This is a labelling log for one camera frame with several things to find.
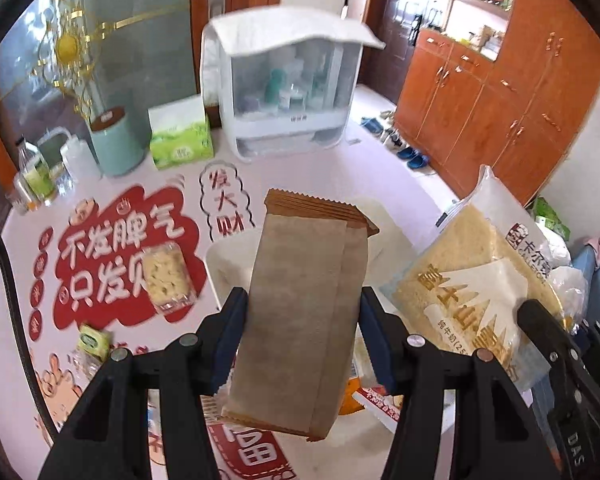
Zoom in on teal canister with brown lid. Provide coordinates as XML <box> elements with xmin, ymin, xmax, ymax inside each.
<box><xmin>87</xmin><ymin>106</ymin><xmax>146</xmax><ymax>177</ymax></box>

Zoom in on wooden wall cabinet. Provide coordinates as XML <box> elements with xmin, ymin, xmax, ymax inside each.
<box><xmin>394</xmin><ymin>0</ymin><xmax>600</xmax><ymax>206</ymax></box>

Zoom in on brown wafer packet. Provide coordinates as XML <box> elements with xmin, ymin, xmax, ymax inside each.
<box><xmin>220</xmin><ymin>187</ymin><xmax>381</xmax><ymax>442</ymax></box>

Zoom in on printed tablecloth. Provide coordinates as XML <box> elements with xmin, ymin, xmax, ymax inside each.
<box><xmin>0</xmin><ymin>85</ymin><xmax>482</xmax><ymax>480</ymax></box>

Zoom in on small green packet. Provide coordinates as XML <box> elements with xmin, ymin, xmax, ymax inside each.
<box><xmin>77</xmin><ymin>324</ymin><xmax>114</xmax><ymax>364</ymax></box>

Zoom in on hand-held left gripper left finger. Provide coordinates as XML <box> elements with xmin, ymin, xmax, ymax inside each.
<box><xmin>45</xmin><ymin>287</ymin><xmax>251</xmax><ymax>480</ymax></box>

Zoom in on clear bottle with green label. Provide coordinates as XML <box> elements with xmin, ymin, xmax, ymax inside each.
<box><xmin>17</xmin><ymin>140</ymin><xmax>59</xmax><ymax>206</ymax></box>

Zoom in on small glass jar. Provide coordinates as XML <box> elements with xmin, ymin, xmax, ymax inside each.
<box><xmin>52</xmin><ymin>165</ymin><xmax>76</xmax><ymax>196</ymax></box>

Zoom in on green plastic bag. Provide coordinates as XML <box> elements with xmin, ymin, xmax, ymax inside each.
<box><xmin>529</xmin><ymin>197</ymin><xmax>571</xmax><ymax>241</ymax></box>

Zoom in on white storage cabinet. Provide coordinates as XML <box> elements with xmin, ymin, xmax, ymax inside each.
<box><xmin>200</xmin><ymin>20</ymin><xmax>363</xmax><ymax>164</ymax></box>

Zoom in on white plastic bag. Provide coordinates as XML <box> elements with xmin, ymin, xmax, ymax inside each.
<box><xmin>535</xmin><ymin>220</ymin><xmax>589</xmax><ymax>322</ymax></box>

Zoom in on clear cracker packet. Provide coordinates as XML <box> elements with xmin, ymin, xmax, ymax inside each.
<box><xmin>140</xmin><ymin>242</ymin><xmax>201</xmax><ymax>316</ymax></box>

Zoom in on orange snack packet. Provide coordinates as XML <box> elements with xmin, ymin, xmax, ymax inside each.
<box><xmin>337</xmin><ymin>360</ymin><xmax>376</xmax><ymax>416</ymax></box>

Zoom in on red white snack packet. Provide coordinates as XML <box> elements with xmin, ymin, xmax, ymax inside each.
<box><xmin>355</xmin><ymin>387</ymin><xmax>406</xmax><ymax>434</ymax></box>

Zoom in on white plastic jug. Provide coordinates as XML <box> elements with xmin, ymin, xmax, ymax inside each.
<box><xmin>37</xmin><ymin>127</ymin><xmax>104</xmax><ymax>184</ymax></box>

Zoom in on black cable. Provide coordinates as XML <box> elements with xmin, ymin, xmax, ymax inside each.
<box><xmin>0</xmin><ymin>205</ymin><xmax>62</xmax><ymax>442</ymax></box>

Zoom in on glass door with gold ornament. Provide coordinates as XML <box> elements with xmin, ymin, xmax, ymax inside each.
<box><xmin>0</xmin><ymin>0</ymin><xmax>287</xmax><ymax>202</ymax></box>

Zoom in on green tissue box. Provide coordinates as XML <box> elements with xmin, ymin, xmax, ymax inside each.
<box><xmin>147</xmin><ymin>95</ymin><xmax>215</xmax><ymax>170</ymax></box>

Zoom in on dark entrance door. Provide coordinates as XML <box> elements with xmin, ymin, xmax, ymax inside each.
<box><xmin>355</xmin><ymin>0</ymin><xmax>441</xmax><ymax>106</ymax></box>

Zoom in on yellow toast bread packet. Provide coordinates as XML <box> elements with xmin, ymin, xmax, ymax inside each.
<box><xmin>380</xmin><ymin>164</ymin><xmax>577</xmax><ymax>394</ymax></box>

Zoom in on blue slippers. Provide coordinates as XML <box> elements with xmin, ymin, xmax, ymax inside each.
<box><xmin>397</xmin><ymin>147</ymin><xmax>430</xmax><ymax>170</ymax></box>

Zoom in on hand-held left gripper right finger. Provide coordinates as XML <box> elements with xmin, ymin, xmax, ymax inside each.
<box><xmin>360</xmin><ymin>285</ymin><xmax>556</xmax><ymax>480</ymax></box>

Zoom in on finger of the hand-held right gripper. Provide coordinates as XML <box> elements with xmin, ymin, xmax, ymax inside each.
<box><xmin>517</xmin><ymin>299</ymin><xmax>582</xmax><ymax>377</ymax></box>

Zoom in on white quilted cloth cover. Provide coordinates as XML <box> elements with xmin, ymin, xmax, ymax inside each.
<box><xmin>202</xmin><ymin>6</ymin><xmax>387</xmax><ymax>59</ymax></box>

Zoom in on white sneakers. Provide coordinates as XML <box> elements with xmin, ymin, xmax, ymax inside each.
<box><xmin>382</xmin><ymin>127</ymin><xmax>406</xmax><ymax>151</ymax></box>

